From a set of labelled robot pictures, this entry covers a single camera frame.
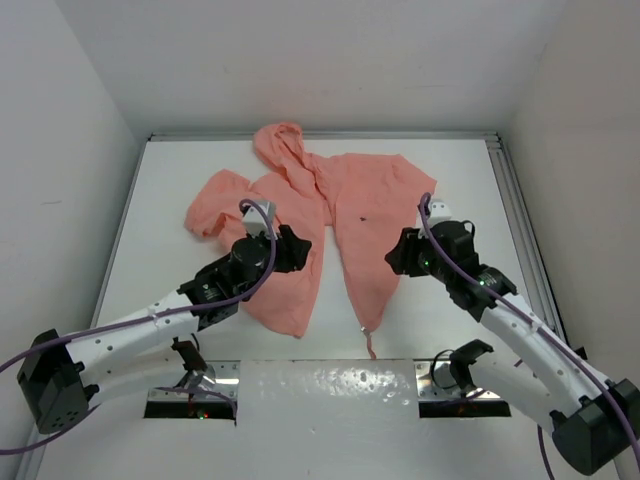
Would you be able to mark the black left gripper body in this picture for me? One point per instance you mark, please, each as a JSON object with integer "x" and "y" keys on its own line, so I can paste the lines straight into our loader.
{"x": 281, "y": 261}

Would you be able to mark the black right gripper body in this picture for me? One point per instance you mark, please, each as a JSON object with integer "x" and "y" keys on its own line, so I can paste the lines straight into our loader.
{"x": 420, "y": 259}

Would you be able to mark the salmon pink hooded jacket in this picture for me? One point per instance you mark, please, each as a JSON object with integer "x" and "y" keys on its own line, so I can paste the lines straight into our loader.
{"x": 367, "y": 199}

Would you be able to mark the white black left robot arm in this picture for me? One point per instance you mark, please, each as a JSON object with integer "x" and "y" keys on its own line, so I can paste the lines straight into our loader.
{"x": 64, "y": 378}

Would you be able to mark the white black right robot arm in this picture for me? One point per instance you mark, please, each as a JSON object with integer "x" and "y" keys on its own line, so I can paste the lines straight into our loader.
{"x": 590, "y": 418}

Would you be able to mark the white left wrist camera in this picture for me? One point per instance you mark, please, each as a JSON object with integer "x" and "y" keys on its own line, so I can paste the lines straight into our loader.
{"x": 257, "y": 217}

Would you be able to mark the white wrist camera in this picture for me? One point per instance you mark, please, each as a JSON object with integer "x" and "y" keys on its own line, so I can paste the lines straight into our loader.
{"x": 257, "y": 217}
{"x": 438, "y": 212}

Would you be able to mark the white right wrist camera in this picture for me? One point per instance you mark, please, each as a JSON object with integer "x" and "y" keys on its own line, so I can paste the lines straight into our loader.
{"x": 438, "y": 212}

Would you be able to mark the metal base plate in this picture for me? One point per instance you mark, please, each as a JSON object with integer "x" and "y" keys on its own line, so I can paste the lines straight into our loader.
{"x": 390, "y": 379}

